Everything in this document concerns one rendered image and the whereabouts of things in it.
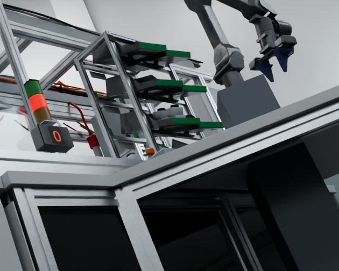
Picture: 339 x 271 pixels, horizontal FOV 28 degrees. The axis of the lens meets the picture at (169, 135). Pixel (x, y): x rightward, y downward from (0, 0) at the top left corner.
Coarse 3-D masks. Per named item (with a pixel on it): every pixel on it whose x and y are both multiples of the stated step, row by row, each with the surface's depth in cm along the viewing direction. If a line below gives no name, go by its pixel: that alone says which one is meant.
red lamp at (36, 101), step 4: (32, 96) 210; (36, 96) 210; (40, 96) 211; (44, 96) 213; (32, 100) 210; (36, 100) 210; (40, 100) 210; (44, 100) 211; (32, 104) 210; (36, 104) 209; (40, 104) 209; (44, 104) 210; (32, 108) 210; (36, 108) 209
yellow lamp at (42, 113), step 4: (40, 108) 208; (44, 108) 209; (36, 112) 208; (40, 112) 208; (44, 112) 208; (48, 112) 209; (36, 116) 208; (40, 116) 207; (44, 116) 207; (48, 116) 208; (36, 120) 209; (40, 120) 207
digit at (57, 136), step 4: (48, 128) 205; (52, 128) 206; (56, 128) 208; (52, 132) 205; (56, 132) 206; (60, 132) 208; (52, 136) 204; (56, 136) 205; (60, 136) 207; (56, 140) 204; (60, 140) 206
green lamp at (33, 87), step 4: (28, 84) 212; (32, 84) 212; (36, 84) 212; (28, 88) 212; (32, 88) 211; (36, 88) 211; (40, 88) 213; (28, 92) 212; (32, 92) 211; (36, 92) 211; (40, 92) 212; (28, 96) 212
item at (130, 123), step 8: (128, 112) 245; (144, 112) 239; (120, 120) 248; (128, 120) 245; (136, 120) 242; (152, 120) 236; (160, 120) 232; (168, 120) 230; (176, 120) 229; (184, 120) 231; (192, 120) 234; (128, 128) 245; (136, 128) 242; (152, 128) 236; (160, 128) 237; (168, 128) 240; (176, 128) 243
